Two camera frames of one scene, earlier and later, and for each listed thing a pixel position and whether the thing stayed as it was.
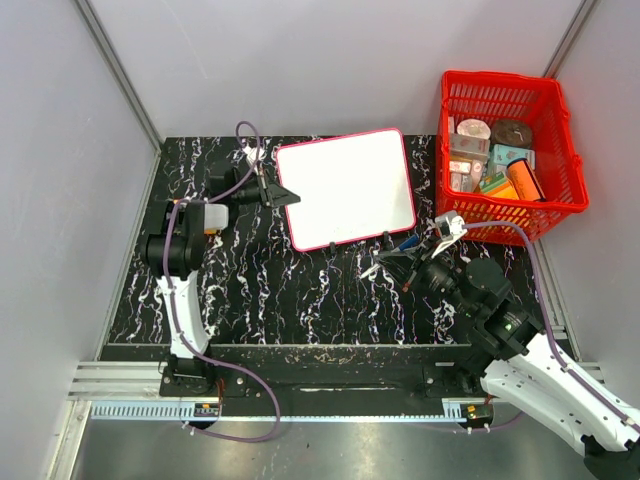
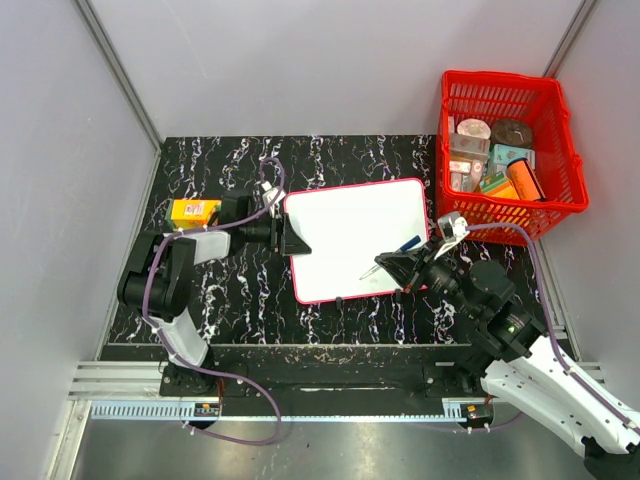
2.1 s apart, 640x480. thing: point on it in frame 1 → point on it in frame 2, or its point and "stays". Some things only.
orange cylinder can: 524,181 stays
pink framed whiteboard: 350,187 → 345,228
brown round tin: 512,132 stays
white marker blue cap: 407,244 stays
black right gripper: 401,264 stays
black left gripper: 278,196 → 284,239
